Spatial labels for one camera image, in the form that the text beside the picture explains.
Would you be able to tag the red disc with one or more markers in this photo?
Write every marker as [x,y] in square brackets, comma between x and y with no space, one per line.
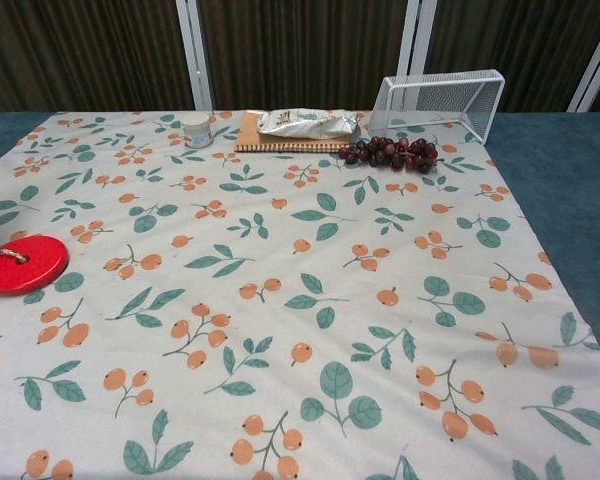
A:
[22,267]

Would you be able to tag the floral fruit print tablecloth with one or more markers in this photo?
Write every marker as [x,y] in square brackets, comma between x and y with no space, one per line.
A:
[280,310]

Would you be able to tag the crumpled silver snack bag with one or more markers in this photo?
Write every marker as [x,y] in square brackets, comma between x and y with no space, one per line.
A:
[305,122]

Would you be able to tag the dark red grape bunch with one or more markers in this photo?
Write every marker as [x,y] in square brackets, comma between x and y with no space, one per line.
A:
[390,152]

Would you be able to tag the small white jar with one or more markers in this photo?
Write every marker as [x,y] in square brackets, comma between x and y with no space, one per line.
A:
[198,131]

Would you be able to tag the white frame post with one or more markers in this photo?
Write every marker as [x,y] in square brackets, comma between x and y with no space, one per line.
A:
[594,65]
[411,40]
[194,55]

